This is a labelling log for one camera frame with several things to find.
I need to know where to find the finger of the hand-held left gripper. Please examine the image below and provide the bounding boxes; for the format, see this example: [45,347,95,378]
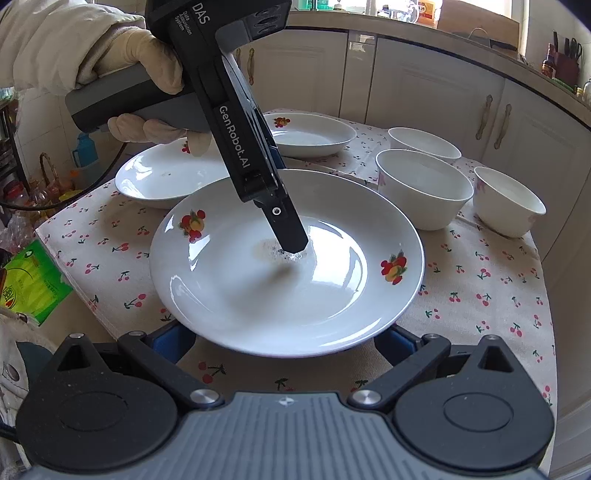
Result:
[252,111,309,258]

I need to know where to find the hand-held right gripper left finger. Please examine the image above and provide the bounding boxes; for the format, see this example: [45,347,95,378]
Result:
[56,318,227,412]

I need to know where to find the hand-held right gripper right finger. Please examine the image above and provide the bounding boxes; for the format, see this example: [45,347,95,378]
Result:
[348,325,516,415]

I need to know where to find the white fruit-print plate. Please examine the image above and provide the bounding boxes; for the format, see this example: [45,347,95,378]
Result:
[150,168,426,360]
[115,137,232,212]
[262,112,358,158]

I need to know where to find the white ceramic bowl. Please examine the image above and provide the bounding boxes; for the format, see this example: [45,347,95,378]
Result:
[474,166,547,239]
[376,149,475,231]
[388,127,462,165]

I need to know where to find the person's left forearm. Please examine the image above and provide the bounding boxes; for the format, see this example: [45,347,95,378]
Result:
[0,0,149,89]

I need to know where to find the person's left hand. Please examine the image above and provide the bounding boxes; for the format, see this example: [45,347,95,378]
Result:
[75,28,214,157]

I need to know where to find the cherry-print tablecloth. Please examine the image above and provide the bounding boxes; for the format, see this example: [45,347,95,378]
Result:
[34,107,555,409]

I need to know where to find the green packet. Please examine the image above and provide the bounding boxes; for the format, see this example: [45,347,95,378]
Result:
[0,239,75,327]

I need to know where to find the white printed cloth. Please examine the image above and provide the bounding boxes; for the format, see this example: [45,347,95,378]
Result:
[0,308,62,418]

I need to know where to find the blue plastic jug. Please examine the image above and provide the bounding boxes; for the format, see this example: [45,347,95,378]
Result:
[71,133,97,168]

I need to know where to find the beige kitchen countertop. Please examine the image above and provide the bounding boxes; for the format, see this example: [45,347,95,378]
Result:
[259,7,591,121]

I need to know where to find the white kitchen cabinets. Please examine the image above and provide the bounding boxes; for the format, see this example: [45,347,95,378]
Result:
[231,25,591,480]

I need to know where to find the orange juice bottle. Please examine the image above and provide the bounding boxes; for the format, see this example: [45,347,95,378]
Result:
[419,0,443,25]

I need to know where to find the wooden cutting board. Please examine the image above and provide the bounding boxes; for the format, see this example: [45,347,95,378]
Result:
[438,0,515,48]

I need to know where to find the dark knife block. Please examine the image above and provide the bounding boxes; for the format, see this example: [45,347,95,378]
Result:
[553,31,583,88]

